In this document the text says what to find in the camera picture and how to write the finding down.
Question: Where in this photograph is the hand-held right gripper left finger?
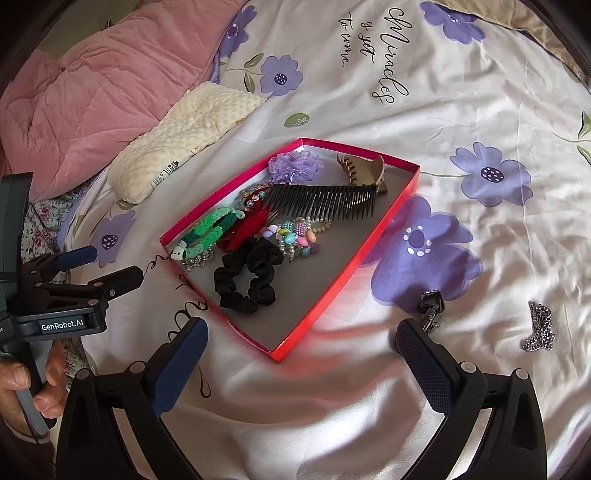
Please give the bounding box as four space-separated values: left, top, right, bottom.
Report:
55 317 209 480

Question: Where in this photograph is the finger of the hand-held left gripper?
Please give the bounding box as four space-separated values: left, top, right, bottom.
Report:
23 246 99 289
44 265 145 305

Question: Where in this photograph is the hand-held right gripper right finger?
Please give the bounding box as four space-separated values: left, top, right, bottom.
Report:
396 318 560 480

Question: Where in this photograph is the black metal hair clip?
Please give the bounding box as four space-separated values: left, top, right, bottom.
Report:
418 290 446 333

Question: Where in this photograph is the green sequin hair band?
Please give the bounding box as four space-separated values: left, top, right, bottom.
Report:
170 206 249 263

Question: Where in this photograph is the silver chain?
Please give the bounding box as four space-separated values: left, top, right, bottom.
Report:
521 301 557 352

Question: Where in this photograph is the red cardboard box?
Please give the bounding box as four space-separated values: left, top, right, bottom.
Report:
159 137 422 365

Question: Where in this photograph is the colourful bead bracelet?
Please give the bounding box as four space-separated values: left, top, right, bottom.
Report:
261 219 324 259

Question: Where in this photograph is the black hair comb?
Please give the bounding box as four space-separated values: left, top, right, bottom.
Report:
264 183 378 222

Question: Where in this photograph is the beige hair claw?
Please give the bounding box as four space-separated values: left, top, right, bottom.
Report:
335 154 389 192

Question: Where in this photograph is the purple scrunchie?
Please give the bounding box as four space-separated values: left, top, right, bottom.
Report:
268 150 324 184

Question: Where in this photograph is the person's left forearm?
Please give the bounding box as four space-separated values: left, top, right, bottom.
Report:
0 418 58 480

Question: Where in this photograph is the person's left hand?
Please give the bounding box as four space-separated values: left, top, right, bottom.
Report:
0 344 70 432

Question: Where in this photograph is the black scrunchie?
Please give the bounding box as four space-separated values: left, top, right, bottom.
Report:
244 239 284 308
213 253 260 315

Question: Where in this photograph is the red hair bow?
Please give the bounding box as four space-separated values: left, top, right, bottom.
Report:
217 208 278 254

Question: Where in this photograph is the beaded hair clip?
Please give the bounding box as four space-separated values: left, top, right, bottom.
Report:
235 184 274 210

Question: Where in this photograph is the pink quilt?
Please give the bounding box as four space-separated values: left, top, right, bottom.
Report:
0 0 245 204

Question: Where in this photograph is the cream dotted pillow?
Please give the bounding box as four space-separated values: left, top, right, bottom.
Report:
107 83 267 206

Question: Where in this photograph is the white floral bedsheet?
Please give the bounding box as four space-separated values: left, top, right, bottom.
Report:
28 0 591 480

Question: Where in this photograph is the beige pillow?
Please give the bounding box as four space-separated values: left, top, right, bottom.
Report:
434 0 578 84

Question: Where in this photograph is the pearl bracelet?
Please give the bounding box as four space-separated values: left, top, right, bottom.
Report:
291 215 334 237
181 249 217 272

